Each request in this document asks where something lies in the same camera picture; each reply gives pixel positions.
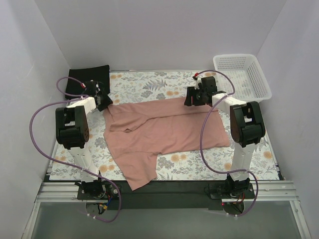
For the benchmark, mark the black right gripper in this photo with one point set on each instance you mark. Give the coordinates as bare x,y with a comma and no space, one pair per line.
190,98

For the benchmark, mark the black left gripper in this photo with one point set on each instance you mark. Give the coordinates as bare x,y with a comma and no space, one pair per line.
105,102

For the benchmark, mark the pink t shirt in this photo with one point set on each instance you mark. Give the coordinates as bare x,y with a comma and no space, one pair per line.
136,133

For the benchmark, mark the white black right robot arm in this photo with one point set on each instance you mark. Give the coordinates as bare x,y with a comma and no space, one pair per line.
246,123

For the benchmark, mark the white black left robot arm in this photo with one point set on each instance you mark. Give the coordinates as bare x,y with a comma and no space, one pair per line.
72,129

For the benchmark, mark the floral patterned table mat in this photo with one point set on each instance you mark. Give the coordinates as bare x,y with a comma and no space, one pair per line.
134,87

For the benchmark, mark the folded black t shirt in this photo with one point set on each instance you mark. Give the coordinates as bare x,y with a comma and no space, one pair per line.
100,74

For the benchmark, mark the white plastic basket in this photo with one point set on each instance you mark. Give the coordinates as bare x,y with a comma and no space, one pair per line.
245,74

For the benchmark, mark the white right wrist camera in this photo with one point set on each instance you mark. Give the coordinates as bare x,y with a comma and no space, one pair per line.
197,81

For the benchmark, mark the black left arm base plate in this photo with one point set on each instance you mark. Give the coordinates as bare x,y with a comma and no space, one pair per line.
97,190

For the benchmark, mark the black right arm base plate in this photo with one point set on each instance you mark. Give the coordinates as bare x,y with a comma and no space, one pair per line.
229,189

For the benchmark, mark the aluminium frame rail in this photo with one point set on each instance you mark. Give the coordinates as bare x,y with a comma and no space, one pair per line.
269,190

